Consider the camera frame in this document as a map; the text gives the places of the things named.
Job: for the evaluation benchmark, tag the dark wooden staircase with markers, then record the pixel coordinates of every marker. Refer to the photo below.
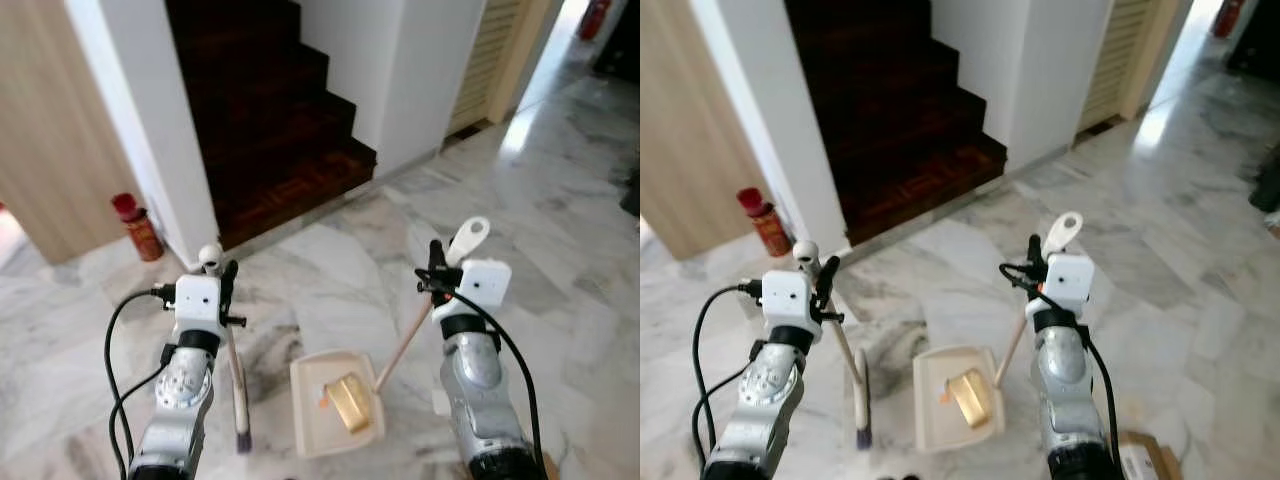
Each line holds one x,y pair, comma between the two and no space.
270,120
900,120

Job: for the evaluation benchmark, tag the light wooden door panel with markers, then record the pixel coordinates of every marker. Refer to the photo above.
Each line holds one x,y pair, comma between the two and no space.
55,130
695,130

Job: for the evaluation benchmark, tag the gold foil packet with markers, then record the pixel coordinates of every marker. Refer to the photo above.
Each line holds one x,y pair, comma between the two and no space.
970,398
352,403

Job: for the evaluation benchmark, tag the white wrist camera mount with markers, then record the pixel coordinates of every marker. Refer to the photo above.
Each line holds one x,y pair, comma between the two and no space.
198,302
485,285
787,302
1068,280

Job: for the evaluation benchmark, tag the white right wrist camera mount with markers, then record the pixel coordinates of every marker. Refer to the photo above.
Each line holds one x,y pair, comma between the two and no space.
485,285
1068,280

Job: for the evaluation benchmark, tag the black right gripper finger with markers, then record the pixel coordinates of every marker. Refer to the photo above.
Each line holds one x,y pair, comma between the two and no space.
437,256
1034,248

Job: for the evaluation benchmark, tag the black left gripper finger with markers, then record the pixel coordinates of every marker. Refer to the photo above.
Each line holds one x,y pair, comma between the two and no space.
830,270
230,273

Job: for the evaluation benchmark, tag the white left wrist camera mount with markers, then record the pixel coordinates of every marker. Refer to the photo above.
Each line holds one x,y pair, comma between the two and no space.
787,302
198,302

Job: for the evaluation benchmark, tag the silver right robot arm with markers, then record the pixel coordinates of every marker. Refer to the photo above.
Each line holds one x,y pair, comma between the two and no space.
480,390
1068,385

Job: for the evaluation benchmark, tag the light wooden louvered door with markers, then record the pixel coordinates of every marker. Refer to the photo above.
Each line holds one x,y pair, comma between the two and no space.
495,60
1125,60

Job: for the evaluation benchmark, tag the pink broom with purple bristles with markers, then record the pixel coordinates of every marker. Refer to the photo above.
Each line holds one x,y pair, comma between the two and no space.
860,395
238,390

